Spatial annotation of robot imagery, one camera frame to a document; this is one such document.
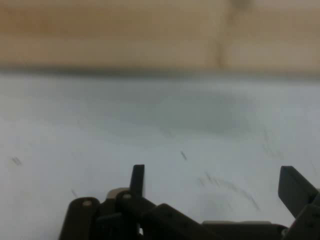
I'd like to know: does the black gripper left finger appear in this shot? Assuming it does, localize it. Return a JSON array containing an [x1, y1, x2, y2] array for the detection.
[[58, 164, 216, 240]]

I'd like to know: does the light wooden board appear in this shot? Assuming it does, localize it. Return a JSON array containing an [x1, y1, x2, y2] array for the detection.
[[0, 0, 320, 77]]

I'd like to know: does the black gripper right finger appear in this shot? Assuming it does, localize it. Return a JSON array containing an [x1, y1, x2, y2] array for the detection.
[[277, 165, 320, 240]]

